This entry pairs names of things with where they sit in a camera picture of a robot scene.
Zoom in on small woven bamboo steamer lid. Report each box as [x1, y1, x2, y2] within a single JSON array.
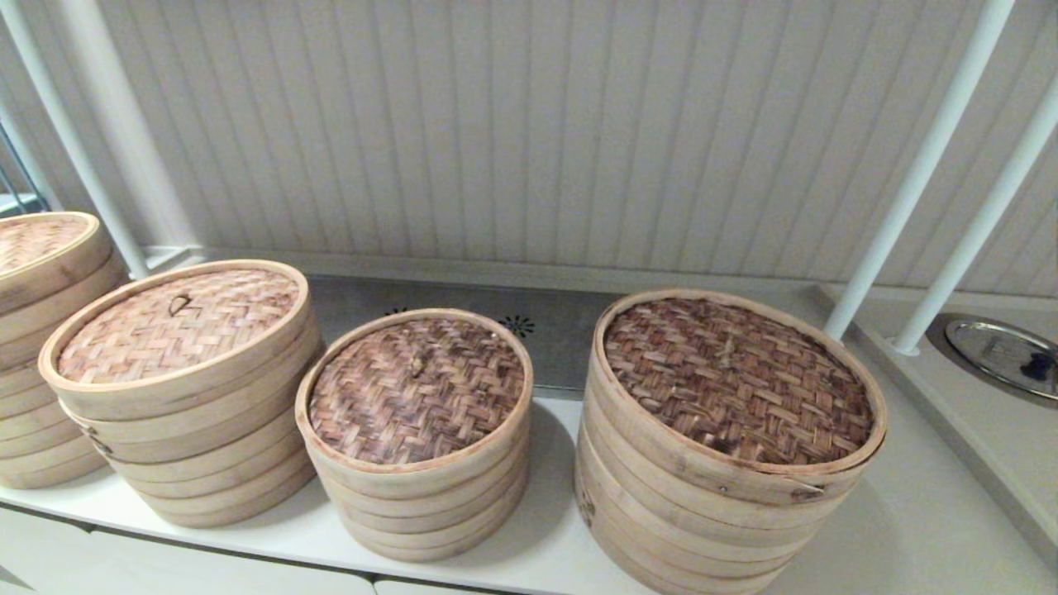
[[295, 308, 534, 497]]

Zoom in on large dark woven steamer lid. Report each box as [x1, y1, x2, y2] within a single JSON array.
[[589, 288, 889, 507]]

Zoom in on small bamboo steamer stack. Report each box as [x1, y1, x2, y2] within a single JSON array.
[[302, 417, 531, 564]]

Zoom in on large bamboo steamer stack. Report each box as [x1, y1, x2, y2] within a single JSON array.
[[574, 397, 860, 595]]

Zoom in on round metal plate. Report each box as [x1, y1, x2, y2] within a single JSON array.
[[945, 318, 1058, 399]]

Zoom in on steel panel with flower holes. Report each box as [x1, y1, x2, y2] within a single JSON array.
[[307, 275, 622, 399]]

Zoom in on white metal pole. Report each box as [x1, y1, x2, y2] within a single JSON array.
[[891, 79, 1058, 358], [0, 99, 65, 214], [824, 0, 1016, 341], [0, 0, 151, 280]]

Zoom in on thick white post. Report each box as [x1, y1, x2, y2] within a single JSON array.
[[50, 0, 205, 253]]

